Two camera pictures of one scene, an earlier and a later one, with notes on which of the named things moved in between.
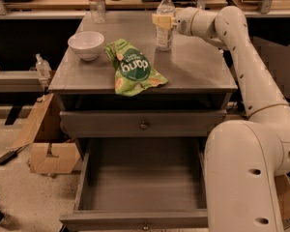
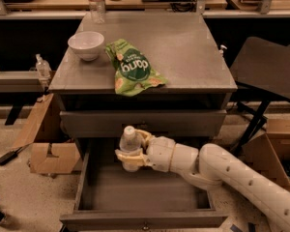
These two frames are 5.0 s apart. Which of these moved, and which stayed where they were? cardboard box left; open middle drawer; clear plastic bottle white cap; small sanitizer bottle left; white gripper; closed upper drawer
Moved: white gripper; clear plastic bottle white cap
Stayed: open middle drawer; small sanitizer bottle left; closed upper drawer; cardboard box left
